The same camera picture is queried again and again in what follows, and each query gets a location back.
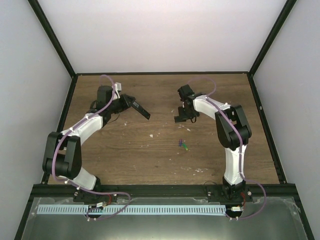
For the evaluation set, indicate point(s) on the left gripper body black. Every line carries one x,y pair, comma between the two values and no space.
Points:
120,107

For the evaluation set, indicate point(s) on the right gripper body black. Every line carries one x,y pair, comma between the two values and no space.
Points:
187,114

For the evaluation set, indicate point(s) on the black remote control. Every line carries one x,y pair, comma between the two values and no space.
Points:
140,109

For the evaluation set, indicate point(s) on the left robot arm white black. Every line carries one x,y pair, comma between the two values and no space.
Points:
63,150

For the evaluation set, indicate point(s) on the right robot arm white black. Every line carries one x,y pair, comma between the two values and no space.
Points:
233,131

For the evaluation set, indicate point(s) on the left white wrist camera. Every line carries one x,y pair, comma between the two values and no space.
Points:
118,87

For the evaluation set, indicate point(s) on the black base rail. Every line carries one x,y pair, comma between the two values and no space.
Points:
212,192

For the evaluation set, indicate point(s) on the light blue slotted cable duct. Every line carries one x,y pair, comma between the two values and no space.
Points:
76,209

